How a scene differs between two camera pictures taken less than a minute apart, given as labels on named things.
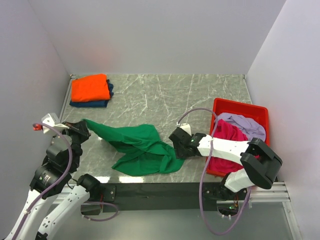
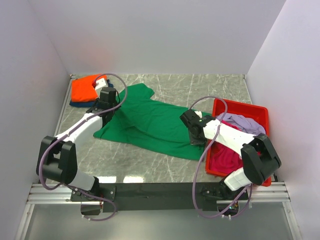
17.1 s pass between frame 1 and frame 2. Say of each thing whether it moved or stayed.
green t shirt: moved
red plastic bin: stayed
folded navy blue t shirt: stayed
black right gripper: moved
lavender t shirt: stayed
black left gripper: moved
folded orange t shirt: stayed
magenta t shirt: stayed
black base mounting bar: stayed
